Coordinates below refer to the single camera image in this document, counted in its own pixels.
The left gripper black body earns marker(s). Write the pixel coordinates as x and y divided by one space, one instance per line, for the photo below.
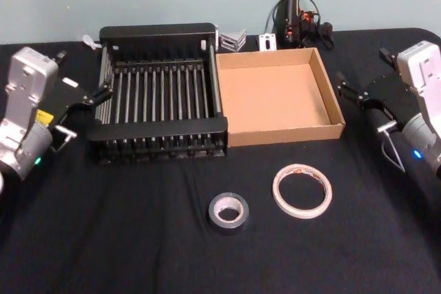
74 96

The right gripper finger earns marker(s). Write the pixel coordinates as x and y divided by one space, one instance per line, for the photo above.
388 56
349 90

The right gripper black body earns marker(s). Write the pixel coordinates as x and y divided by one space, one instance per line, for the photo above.
389 97

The white tape roll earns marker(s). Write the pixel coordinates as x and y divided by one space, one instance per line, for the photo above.
303 213

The silver tape roll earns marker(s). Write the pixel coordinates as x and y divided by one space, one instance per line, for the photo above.
227 228

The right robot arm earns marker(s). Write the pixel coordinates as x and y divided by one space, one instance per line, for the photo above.
427 77

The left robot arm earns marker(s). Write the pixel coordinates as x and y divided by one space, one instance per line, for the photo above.
20 84

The white three-armed plastic piece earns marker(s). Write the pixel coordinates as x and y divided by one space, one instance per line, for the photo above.
90 42

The black rack with steel bars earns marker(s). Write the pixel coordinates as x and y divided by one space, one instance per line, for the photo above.
155 128

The shallow brown cardboard tray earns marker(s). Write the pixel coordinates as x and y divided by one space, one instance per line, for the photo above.
272 94

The black table cloth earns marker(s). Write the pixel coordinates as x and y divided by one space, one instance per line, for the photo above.
138 246

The small white slotted bracket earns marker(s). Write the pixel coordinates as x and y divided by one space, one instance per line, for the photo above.
262 46

